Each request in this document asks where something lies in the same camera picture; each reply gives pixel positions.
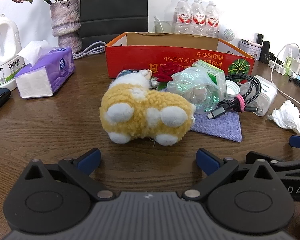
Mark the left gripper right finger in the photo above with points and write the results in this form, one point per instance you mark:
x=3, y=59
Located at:
x=241, y=198

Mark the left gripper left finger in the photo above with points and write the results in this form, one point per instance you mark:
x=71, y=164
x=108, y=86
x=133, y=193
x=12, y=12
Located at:
x=55, y=197

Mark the white tissue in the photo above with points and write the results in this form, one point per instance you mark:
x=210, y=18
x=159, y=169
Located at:
x=287, y=117

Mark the cotton buds box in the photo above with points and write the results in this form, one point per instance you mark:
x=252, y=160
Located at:
x=265, y=98

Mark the purple woven cloth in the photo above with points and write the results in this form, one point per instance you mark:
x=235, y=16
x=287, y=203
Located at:
x=226, y=126

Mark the green tissue packet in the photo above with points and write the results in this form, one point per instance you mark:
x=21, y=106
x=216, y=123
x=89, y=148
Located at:
x=216, y=75

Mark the iridescent plastic bag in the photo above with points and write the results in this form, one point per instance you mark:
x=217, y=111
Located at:
x=196, y=86

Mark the yellow white plush toy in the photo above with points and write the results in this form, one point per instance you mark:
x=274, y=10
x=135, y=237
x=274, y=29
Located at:
x=130, y=109

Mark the red fabric rose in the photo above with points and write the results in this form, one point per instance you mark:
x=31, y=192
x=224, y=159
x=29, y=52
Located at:
x=165, y=71

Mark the blue yellow sponge toy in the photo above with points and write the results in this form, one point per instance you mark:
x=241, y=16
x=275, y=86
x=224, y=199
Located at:
x=126, y=72

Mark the green spray bottle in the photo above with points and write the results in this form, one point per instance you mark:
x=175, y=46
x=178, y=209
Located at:
x=288, y=60

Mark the black small bottle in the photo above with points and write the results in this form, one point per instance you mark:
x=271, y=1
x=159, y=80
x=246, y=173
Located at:
x=264, y=56

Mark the white tin box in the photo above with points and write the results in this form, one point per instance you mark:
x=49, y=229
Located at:
x=251, y=48

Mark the purple tissue pack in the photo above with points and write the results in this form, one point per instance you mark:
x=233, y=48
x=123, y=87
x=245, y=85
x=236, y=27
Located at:
x=46, y=70

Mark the white robot speaker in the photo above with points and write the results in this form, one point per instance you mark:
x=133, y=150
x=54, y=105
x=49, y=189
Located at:
x=227, y=34

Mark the white detergent jug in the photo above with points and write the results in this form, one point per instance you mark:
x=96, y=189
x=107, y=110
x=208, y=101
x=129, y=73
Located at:
x=10, y=62

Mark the right water bottle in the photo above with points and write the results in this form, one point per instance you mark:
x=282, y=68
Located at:
x=212, y=20

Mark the water bottle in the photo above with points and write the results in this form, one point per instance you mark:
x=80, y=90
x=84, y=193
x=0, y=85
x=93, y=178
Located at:
x=198, y=18
x=182, y=17
x=212, y=20

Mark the middle water bottle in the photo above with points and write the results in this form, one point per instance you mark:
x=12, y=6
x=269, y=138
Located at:
x=198, y=18

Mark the red cardboard box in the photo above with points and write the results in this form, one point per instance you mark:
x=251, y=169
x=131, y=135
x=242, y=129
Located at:
x=152, y=50

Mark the left water bottle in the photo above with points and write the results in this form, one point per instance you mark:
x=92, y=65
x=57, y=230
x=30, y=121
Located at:
x=182, y=17

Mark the glass cup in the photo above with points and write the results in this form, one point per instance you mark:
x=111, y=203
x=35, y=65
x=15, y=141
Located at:
x=163, y=26

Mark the pink ceramic vase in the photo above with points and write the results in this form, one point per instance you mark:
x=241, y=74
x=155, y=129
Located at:
x=65, y=23

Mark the black paper bag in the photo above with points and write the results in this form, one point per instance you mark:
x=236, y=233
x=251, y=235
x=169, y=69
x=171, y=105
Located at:
x=103, y=20

